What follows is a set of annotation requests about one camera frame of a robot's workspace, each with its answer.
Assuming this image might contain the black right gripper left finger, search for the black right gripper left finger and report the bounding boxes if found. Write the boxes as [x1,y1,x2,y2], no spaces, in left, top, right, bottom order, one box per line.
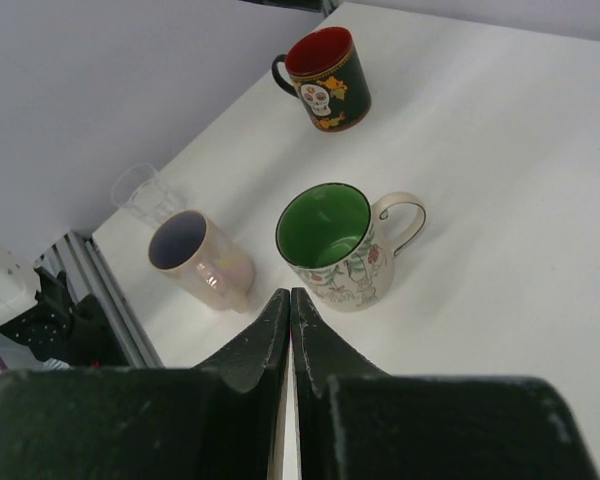
[0,289,290,479]

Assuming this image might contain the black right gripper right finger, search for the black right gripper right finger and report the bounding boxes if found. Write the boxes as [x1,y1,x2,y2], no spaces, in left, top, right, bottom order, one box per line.
[290,288,599,479]

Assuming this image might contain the green interior floral mug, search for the green interior floral mug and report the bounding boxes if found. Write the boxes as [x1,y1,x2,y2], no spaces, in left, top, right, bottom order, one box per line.
[275,182,427,313]

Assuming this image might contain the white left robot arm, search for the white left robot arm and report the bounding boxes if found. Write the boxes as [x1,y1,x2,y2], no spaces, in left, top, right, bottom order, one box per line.
[0,246,128,370]

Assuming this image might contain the pink purple mug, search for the pink purple mug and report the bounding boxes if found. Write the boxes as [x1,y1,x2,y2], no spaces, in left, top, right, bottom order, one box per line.
[148,210,255,313]

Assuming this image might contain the clear glass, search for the clear glass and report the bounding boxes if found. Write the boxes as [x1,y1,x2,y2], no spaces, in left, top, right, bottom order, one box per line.
[111,163,186,229]

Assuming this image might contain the red skull mug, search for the red skull mug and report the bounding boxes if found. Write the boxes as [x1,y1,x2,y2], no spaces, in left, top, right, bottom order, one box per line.
[271,26,372,133]

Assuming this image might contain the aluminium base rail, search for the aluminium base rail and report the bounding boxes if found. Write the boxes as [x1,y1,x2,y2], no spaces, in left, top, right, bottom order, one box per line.
[40,232,163,368]

